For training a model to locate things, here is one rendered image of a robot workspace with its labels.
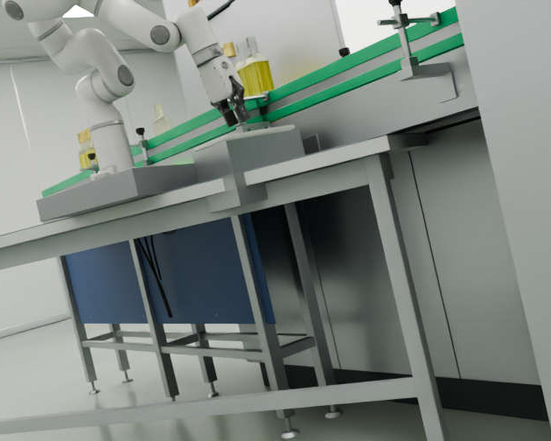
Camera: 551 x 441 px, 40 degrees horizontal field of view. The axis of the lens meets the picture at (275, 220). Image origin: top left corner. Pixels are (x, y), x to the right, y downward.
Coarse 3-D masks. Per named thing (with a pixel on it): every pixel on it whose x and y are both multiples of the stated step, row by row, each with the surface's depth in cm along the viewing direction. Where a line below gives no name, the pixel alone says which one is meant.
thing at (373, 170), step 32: (384, 160) 168; (288, 192) 177; (320, 192) 173; (384, 192) 166; (128, 224) 198; (160, 224) 194; (192, 224) 190; (384, 224) 167; (0, 256) 220; (32, 256) 215; (416, 320) 166; (416, 352) 167; (352, 384) 177; (384, 384) 172; (416, 384) 168; (32, 416) 225; (64, 416) 217; (96, 416) 211; (128, 416) 206; (160, 416) 201; (192, 416) 197
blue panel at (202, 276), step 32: (224, 224) 221; (96, 256) 309; (128, 256) 283; (160, 256) 261; (192, 256) 241; (224, 256) 225; (256, 256) 211; (96, 288) 316; (128, 288) 289; (192, 288) 246; (224, 288) 229; (96, 320) 324; (128, 320) 295; (160, 320) 271; (192, 320) 250; (224, 320) 233
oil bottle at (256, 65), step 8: (248, 56) 214; (256, 56) 213; (264, 56) 214; (248, 64) 214; (256, 64) 212; (264, 64) 214; (248, 72) 214; (256, 72) 212; (264, 72) 213; (248, 80) 215; (256, 80) 212; (264, 80) 213; (272, 80) 215; (256, 88) 213; (264, 88) 213; (272, 88) 214
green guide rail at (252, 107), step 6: (246, 102) 213; (252, 102) 210; (258, 102) 209; (252, 108) 211; (258, 108) 209; (252, 114) 212; (258, 114) 209; (252, 120) 212; (258, 120) 209; (228, 132) 223
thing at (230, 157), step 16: (224, 144) 175; (240, 144) 177; (256, 144) 179; (272, 144) 182; (288, 144) 184; (304, 144) 195; (208, 160) 182; (224, 160) 177; (240, 160) 176; (256, 160) 179; (272, 160) 181; (208, 176) 184
